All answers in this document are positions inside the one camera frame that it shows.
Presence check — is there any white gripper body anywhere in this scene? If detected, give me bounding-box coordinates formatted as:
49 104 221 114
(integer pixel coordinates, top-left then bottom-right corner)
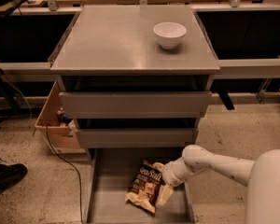
162 160 190 187

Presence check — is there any brown sea salt chip bag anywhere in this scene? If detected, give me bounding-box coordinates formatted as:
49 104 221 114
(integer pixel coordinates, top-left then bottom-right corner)
125 160 162 214

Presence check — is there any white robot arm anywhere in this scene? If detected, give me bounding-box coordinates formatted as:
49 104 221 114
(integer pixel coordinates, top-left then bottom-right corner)
161 145 280 224

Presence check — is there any grey open bottom drawer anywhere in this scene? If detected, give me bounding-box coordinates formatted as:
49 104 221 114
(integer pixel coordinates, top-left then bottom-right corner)
85 147 195 224

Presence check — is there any grey middle drawer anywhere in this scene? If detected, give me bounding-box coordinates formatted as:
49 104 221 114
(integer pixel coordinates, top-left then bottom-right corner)
77 128 198 148

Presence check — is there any grey drawer cabinet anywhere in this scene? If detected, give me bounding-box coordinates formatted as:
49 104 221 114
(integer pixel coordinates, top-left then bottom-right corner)
51 5 219 151

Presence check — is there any grey top drawer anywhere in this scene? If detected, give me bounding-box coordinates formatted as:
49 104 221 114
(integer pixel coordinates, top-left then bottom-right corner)
59 91 211 119

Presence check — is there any cardboard box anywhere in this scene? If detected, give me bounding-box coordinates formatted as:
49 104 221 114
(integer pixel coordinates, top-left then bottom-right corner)
35 82 84 153

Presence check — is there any white ceramic bowl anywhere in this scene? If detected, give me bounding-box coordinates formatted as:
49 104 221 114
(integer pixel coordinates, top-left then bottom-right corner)
153 22 187 49

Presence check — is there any black boot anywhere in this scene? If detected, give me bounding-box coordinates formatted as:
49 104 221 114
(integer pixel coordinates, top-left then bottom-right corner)
0 158 28 194

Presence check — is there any black floor cable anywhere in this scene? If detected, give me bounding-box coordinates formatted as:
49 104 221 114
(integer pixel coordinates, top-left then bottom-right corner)
45 124 84 224

